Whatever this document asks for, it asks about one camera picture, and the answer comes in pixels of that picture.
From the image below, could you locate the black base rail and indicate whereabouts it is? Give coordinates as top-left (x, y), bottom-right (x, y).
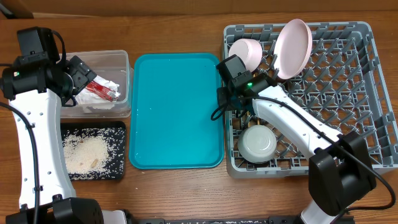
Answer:
top-left (132, 215), bottom-right (302, 224)

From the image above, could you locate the small pink saucer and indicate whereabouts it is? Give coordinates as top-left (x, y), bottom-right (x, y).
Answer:
top-left (228, 39), bottom-right (262, 72)

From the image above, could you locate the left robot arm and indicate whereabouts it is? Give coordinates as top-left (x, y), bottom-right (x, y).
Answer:
top-left (1, 56), bottom-right (104, 223)

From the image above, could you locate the white rice pile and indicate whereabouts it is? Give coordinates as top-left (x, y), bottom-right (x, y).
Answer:
top-left (62, 127), bottom-right (125, 180)

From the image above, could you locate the white napkin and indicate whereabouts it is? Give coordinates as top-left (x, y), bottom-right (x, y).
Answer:
top-left (75, 75), bottom-right (121, 110)

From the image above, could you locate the black plastic tray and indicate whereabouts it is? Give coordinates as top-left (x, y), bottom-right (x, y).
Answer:
top-left (59, 120), bottom-right (127, 181)

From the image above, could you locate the grey dishwasher rack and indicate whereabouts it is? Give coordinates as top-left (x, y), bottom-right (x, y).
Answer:
top-left (225, 22), bottom-right (397, 179)

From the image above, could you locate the grey bowl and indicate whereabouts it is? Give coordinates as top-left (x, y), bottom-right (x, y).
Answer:
top-left (238, 125), bottom-right (277, 164)

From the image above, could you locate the large pink plate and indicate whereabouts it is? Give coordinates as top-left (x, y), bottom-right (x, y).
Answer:
top-left (274, 19), bottom-right (313, 80)

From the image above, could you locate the red ketchup packet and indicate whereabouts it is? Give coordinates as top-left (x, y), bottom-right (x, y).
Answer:
top-left (86, 81), bottom-right (118, 101)

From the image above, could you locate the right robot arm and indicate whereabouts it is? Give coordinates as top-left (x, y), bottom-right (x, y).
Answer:
top-left (218, 72), bottom-right (378, 223)

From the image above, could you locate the clear plastic bin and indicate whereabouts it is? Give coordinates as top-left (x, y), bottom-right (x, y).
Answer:
top-left (61, 50), bottom-right (133, 119)

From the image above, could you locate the teal plastic tray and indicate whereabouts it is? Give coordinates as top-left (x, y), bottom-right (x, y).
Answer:
top-left (129, 53), bottom-right (224, 170)

